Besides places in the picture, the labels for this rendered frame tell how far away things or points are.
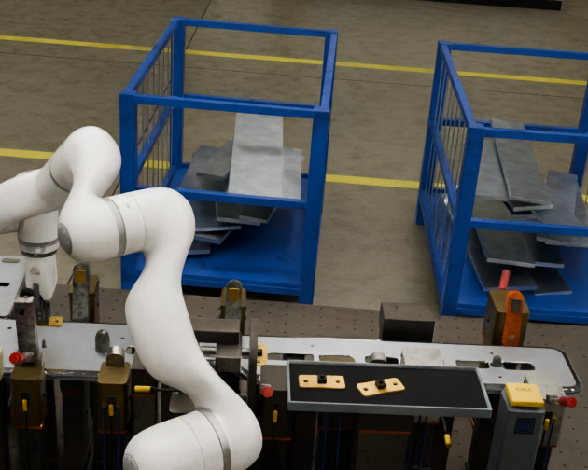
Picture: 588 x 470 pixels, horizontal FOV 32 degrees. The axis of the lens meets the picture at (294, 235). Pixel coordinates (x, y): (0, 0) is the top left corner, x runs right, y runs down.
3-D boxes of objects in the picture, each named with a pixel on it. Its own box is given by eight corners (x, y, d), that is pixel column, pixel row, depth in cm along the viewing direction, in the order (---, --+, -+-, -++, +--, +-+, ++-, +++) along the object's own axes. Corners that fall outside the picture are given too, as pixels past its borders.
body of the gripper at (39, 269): (52, 255, 209) (54, 304, 214) (61, 233, 218) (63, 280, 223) (15, 254, 209) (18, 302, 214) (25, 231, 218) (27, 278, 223)
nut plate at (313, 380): (343, 377, 193) (343, 371, 193) (344, 389, 190) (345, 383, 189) (298, 376, 192) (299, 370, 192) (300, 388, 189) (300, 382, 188)
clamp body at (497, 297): (496, 407, 268) (519, 284, 252) (508, 440, 256) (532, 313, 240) (463, 406, 268) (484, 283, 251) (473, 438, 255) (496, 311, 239)
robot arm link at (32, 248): (54, 245, 209) (55, 258, 210) (63, 227, 217) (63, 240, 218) (12, 243, 208) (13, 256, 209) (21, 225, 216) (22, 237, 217)
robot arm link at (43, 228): (21, 247, 207) (65, 239, 212) (18, 187, 201) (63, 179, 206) (7, 230, 213) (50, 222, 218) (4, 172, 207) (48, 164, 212)
